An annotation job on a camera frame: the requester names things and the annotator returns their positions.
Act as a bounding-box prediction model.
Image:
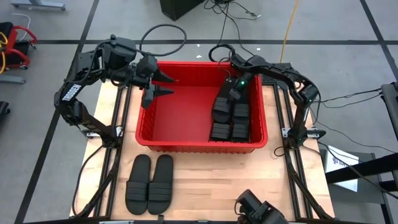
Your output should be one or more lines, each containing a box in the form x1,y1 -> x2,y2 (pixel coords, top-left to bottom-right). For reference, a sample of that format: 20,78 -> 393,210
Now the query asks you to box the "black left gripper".
126,55 -> 175,109

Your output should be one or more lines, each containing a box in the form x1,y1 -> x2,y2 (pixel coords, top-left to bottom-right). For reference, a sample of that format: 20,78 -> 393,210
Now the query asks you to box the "red plastic bin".
135,60 -> 269,155

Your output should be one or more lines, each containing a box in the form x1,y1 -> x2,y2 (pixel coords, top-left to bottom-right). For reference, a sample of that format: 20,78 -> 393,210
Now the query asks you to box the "black floor case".
159,0 -> 206,21

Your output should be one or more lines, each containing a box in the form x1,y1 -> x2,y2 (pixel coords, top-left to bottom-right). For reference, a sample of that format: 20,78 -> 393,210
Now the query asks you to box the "white printed paper sheet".
325,145 -> 360,192

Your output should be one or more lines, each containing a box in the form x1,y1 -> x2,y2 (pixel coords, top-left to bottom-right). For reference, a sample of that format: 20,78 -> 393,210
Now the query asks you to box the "grey metal floor bar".
11,0 -> 66,12

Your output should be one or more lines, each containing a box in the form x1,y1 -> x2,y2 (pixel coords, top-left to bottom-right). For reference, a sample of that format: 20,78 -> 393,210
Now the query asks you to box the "short grey floor bar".
0,74 -> 25,85

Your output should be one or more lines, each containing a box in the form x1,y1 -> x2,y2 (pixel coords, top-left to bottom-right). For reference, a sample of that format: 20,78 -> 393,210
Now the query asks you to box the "black upright stand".
381,81 -> 398,141

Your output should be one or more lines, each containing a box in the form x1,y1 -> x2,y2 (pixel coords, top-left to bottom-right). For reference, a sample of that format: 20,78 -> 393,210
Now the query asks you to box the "black metal beam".
325,152 -> 398,184

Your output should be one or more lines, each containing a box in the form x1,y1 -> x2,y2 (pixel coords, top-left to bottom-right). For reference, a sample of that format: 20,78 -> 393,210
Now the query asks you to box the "red wheeled cart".
0,21 -> 38,71

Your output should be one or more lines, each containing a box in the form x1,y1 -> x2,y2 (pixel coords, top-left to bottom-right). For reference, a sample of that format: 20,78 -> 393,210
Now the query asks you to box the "grey side table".
320,149 -> 389,224

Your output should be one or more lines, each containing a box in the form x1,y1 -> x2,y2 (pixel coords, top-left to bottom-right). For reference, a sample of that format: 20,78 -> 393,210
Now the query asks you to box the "coiled black cable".
208,43 -> 236,63

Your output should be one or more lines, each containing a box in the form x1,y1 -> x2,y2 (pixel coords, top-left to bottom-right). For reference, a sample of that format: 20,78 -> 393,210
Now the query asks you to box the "thin black floor cable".
203,0 -> 268,65

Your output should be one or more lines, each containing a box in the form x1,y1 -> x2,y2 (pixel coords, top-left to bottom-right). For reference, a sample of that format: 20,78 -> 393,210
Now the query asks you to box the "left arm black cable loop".
139,24 -> 187,57

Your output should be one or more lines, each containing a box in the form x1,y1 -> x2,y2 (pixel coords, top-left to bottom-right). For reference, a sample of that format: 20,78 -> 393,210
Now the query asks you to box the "yellow floor cable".
279,0 -> 300,63

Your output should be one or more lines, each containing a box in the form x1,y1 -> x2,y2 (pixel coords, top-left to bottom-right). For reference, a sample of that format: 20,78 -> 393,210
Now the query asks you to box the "black device with cable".
234,189 -> 289,224

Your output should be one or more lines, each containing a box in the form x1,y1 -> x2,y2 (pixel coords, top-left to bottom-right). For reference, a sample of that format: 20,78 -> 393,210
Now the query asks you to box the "long black base cable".
72,144 -> 105,218

